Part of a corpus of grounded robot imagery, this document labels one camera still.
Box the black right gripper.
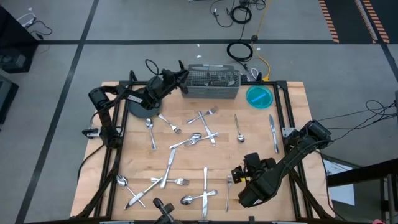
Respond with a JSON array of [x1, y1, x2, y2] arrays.
[[231, 158, 277, 185]]

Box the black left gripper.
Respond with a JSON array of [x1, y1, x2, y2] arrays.
[[157, 68, 190, 96]]

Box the silver metal fork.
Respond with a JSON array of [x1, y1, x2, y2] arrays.
[[225, 174, 234, 213], [203, 70, 216, 87], [157, 113, 182, 135], [186, 105, 220, 125], [183, 131, 220, 147], [150, 176, 190, 187]]

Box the grey mesh silverware basket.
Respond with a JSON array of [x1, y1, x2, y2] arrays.
[[181, 63, 242, 100]]

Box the dark grey round plate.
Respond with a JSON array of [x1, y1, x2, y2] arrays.
[[126, 86, 162, 119]]

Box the teal round plate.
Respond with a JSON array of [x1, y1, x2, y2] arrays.
[[245, 85, 274, 110]]

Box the white paper sheet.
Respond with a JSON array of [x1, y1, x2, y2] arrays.
[[323, 158, 356, 206]]

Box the black hazard striped mat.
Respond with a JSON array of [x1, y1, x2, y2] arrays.
[[318, 0, 398, 44]]

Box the black cabinet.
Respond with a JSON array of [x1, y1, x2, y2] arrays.
[[0, 6, 40, 74]]

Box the black equipment case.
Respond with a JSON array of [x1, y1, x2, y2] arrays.
[[0, 74, 19, 125]]

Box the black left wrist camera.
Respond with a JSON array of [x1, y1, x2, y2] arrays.
[[161, 70, 177, 83]]

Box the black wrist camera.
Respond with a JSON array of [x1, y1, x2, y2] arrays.
[[244, 152, 262, 169], [161, 70, 177, 83]]

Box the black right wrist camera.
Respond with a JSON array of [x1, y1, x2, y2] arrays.
[[244, 152, 262, 169]]

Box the black coiled cable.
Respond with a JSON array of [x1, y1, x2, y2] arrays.
[[226, 41, 254, 62], [229, 4, 252, 25]]

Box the thin black floor cable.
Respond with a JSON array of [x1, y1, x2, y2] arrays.
[[210, 0, 237, 29]]

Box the yellow hanging cable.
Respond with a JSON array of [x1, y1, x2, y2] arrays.
[[251, 0, 271, 82]]

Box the dark furniture frame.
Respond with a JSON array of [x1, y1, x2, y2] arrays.
[[326, 157, 398, 224]]

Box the black floor cable bundle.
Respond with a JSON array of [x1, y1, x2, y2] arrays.
[[317, 99, 398, 142]]

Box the white and black cables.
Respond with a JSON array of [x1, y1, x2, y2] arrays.
[[17, 12, 53, 40]]

